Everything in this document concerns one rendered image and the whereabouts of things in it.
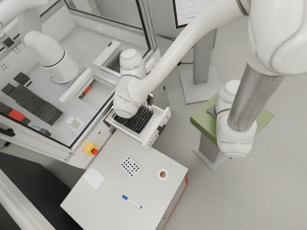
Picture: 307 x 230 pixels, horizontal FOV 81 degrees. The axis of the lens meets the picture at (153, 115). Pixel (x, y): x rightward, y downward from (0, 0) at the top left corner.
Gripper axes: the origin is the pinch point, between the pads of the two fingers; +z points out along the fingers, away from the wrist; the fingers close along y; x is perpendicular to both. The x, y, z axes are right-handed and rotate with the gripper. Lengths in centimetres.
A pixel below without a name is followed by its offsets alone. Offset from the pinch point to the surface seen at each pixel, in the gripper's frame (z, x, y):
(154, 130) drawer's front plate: 6.1, 11.3, -10.3
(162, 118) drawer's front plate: 6.5, 2.1, -10.3
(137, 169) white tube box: 19.3, 34.8, -10.1
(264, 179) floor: 98, -22, -93
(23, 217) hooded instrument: 4, 88, 23
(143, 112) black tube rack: 9.3, 3.5, 4.3
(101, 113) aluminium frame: 0.2, 19.3, 23.3
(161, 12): 60, -153, 96
